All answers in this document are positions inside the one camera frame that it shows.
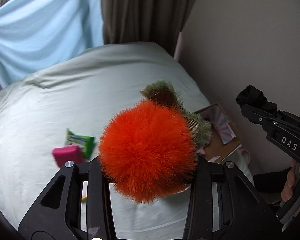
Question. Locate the light blue curtain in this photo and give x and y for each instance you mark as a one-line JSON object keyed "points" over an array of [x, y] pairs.
{"points": [[42, 27]]}

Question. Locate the green snack packet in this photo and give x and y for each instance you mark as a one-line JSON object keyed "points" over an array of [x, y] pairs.
{"points": [[82, 141]]}

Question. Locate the cardboard box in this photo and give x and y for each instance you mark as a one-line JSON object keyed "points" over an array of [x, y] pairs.
{"points": [[222, 150]]}

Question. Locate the pink and blue striped cloth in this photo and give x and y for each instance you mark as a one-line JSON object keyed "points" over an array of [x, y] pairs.
{"points": [[223, 125]]}

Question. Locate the white slipper with pink trim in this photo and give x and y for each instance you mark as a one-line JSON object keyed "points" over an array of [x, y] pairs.
{"points": [[243, 156]]}

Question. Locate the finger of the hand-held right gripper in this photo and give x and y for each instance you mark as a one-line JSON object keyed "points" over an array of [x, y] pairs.
{"points": [[258, 116]]}

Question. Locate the bed with pale green sheet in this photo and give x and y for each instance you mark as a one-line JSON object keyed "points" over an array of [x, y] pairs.
{"points": [[65, 100]]}

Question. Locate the brown curtain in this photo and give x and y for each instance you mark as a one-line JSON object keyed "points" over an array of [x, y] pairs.
{"points": [[145, 10]]}

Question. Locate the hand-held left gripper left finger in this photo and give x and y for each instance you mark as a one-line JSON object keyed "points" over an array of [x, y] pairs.
{"points": [[97, 180]]}

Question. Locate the orange fluffy plush with green leaves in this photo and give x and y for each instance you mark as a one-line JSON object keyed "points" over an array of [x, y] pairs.
{"points": [[147, 150]]}

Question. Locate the pink sponge block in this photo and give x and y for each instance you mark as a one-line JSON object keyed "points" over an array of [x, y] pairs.
{"points": [[66, 155]]}

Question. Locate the person's right hand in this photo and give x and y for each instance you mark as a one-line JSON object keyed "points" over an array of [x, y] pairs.
{"points": [[288, 182]]}

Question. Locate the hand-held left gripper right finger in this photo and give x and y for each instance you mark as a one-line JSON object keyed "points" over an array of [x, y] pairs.
{"points": [[202, 180]]}

